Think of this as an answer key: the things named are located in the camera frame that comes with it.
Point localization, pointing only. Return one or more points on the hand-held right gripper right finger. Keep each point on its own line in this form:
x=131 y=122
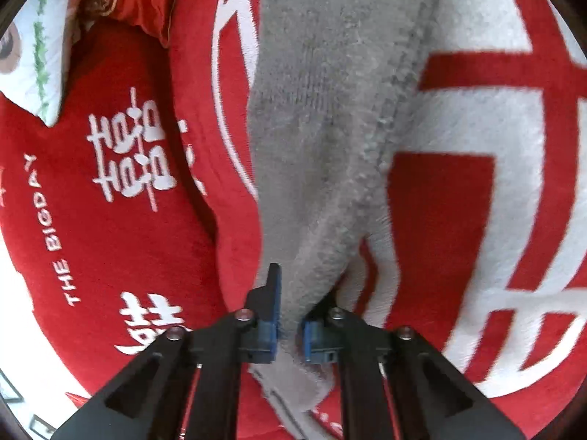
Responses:
x=314 y=343

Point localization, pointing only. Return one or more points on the grey towel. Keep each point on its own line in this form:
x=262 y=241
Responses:
x=330 y=101

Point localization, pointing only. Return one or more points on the white pillow with green print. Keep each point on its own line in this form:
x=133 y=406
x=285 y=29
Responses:
x=50 y=55

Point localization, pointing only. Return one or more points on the red blanket with white print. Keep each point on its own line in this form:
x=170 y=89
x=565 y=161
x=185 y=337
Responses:
x=435 y=201

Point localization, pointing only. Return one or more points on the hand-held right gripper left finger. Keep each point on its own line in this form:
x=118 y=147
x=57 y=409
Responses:
x=270 y=330

